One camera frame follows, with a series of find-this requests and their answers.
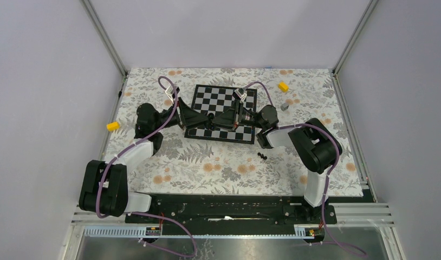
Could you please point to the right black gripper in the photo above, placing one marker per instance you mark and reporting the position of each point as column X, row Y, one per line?
column 230, row 119

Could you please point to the black earbud pair lower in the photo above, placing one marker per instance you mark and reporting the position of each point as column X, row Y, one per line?
column 262, row 156

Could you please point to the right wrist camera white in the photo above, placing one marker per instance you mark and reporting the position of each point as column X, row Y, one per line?
column 239, row 94

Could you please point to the yellow block left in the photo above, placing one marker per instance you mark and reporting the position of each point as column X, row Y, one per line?
column 113, row 126

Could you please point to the yellow block right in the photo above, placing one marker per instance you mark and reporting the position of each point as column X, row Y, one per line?
column 283, row 87

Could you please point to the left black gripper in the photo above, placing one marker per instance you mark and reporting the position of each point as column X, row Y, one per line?
column 188, row 117

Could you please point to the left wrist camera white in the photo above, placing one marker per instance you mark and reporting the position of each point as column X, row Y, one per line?
column 171, row 93

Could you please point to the yellow block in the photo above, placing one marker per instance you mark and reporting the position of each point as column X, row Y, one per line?
column 283, row 87
column 113, row 126

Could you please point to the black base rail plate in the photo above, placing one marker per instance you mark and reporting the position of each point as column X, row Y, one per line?
column 233, row 214

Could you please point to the small grey block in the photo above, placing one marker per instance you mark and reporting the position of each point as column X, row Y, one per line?
column 284, row 106

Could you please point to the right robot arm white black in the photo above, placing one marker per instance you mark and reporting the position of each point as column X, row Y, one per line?
column 315, row 146

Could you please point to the black white checkerboard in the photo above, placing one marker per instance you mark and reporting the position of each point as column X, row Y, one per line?
column 214, row 100

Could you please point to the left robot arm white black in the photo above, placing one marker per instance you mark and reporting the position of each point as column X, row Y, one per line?
column 105, row 186

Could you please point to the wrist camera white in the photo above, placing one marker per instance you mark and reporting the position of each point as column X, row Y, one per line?
column 239, row 94
column 171, row 93

